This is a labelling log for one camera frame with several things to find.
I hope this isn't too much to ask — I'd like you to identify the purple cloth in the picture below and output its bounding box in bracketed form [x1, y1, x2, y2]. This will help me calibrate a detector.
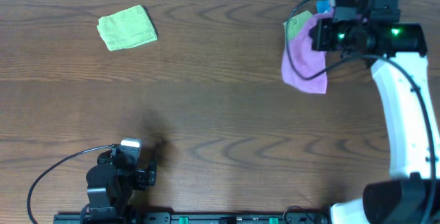
[281, 11, 333, 94]

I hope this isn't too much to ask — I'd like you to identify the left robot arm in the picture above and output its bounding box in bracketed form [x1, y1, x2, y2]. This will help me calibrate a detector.
[79, 144, 157, 224]

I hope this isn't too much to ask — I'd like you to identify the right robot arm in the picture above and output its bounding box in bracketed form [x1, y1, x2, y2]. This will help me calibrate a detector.
[310, 0, 439, 223]

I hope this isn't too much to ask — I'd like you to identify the blue cloth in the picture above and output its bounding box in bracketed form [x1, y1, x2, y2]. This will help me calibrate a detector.
[316, 0, 333, 13]

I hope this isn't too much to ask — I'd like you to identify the green cloth right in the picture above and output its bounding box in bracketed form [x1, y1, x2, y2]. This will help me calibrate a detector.
[283, 11, 313, 41]

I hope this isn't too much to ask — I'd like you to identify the folded green cloth left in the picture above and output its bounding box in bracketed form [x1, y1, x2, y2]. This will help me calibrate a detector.
[97, 5, 158, 52]

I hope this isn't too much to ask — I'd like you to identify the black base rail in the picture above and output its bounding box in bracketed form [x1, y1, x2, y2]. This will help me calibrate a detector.
[53, 211, 331, 224]

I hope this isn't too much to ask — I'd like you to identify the right black cable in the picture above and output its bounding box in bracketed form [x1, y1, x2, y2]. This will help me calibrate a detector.
[283, 0, 437, 224]

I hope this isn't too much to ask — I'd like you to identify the black cable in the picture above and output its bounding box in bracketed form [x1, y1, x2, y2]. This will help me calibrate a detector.
[26, 144, 116, 224]
[283, 0, 437, 224]

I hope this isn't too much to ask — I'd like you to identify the left black cable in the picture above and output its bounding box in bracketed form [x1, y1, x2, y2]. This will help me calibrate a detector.
[26, 144, 116, 224]

